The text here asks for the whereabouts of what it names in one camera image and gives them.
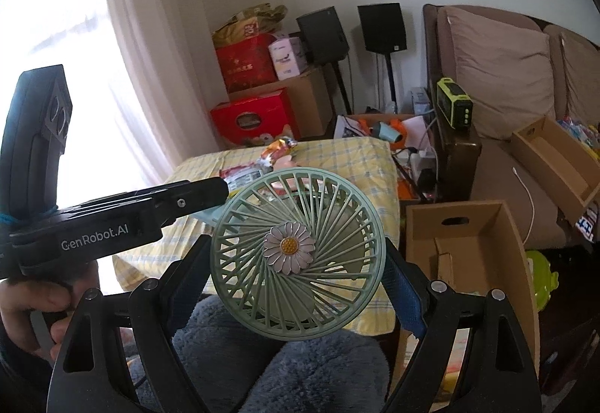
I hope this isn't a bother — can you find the grey fleece garment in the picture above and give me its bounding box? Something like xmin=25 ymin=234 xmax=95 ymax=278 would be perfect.
xmin=112 ymin=296 xmax=390 ymax=413

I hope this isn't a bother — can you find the orange snack packet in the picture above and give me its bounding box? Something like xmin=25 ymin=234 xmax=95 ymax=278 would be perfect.
xmin=260 ymin=138 xmax=298 ymax=170

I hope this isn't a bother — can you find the mint green handheld fan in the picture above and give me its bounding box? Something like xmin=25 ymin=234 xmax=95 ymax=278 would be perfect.
xmin=209 ymin=167 xmax=387 ymax=341

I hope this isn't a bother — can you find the white tissue pack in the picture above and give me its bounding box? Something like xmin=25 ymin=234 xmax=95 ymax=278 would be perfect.
xmin=268 ymin=36 xmax=308 ymax=81

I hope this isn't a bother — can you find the small open cardboard box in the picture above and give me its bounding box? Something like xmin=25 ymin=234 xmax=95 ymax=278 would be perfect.
xmin=510 ymin=115 xmax=600 ymax=226

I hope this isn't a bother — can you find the dark red gift bag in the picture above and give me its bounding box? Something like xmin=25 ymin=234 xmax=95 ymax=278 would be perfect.
xmin=214 ymin=33 xmax=278 ymax=94

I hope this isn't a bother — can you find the large cardboard box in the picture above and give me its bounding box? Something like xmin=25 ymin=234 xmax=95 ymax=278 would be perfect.
xmin=389 ymin=201 xmax=542 ymax=404

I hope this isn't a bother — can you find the cardboard box of clutter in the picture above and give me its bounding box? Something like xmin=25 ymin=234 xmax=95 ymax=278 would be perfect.
xmin=335 ymin=113 xmax=429 ymax=151

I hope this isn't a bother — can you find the person's left hand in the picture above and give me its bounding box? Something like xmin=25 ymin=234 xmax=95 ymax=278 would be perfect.
xmin=0 ymin=279 xmax=73 ymax=348

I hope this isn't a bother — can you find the red snack packet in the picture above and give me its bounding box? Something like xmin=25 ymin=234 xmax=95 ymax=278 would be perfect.
xmin=221 ymin=166 xmax=263 ymax=185

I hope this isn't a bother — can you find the lime green power station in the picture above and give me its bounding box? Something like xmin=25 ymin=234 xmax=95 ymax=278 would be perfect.
xmin=436 ymin=78 xmax=474 ymax=133

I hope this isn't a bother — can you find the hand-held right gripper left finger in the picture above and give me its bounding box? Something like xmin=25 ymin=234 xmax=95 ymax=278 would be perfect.
xmin=47 ymin=235 xmax=213 ymax=413

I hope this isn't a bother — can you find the teal hair dryer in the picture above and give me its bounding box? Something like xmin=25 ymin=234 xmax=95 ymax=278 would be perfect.
xmin=370 ymin=121 xmax=406 ymax=144

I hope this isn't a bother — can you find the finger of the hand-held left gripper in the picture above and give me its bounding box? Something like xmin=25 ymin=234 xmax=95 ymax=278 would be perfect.
xmin=58 ymin=177 xmax=230 ymax=227

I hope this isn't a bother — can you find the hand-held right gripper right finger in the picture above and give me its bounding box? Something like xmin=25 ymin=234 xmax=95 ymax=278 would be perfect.
xmin=379 ymin=249 xmax=540 ymax=413

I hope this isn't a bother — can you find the green frog toy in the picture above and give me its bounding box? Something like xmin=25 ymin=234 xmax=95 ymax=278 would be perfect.
xmin=525 ymin=249 xmax=561 ymax=313

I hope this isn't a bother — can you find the gold crumpled bag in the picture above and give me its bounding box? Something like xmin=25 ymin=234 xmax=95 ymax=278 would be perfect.
xmin=212 ymin=3 xmax=288 ymax=49

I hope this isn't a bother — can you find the white charging cable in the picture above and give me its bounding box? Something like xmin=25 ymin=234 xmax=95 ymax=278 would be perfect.
xmin=512 ymin=167 xmax=537 ymax=245

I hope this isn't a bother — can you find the yellow checked tablecloth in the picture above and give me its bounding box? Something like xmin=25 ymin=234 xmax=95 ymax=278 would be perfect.
xmin=112 ymin=136 xmax=399 ymax=334

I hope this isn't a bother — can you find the white printed carton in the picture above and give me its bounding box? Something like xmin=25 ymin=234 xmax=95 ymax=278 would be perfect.
xmin=574 ymin=211 xmax=599 ymax=246

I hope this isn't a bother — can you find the white power strip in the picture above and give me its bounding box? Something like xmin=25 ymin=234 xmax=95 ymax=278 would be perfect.
xmin=405 ymin=150 xmax=438 ymax=170

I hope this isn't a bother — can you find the pile of colourful packets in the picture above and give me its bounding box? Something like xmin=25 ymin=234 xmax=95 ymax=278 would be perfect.
xmin=555 ymin=115 xmax=600 ymax=151

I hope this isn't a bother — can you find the brown sofa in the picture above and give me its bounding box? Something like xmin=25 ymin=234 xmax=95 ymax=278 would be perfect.
xmin=422 ymin=3 xmax=600 ymax=254

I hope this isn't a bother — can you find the red gift box oval label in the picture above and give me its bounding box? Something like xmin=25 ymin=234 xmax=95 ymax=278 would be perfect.
xmin=210 ymin=88 xmax=301 ymax=149

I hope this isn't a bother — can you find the beige sofa cushion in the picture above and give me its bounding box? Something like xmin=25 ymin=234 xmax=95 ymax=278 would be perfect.
xmin=437 ymin=5 xmax=556 ymax=142
xmin=544 ymin=24 xmax=600 ymax=128

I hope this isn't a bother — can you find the black speaker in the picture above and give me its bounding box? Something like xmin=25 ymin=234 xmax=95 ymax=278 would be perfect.
xmin=296 ymin=6 xmax=350 ymax=66
xmin=357 ymin=3 xmax=406 ymax=54

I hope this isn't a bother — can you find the black speaker stand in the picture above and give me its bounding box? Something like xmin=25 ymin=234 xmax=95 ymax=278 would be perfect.
xmin=382 ymin=51 xmax=399 ymax=110
xmin=330 ymin=61 xmax=353 ymax=116

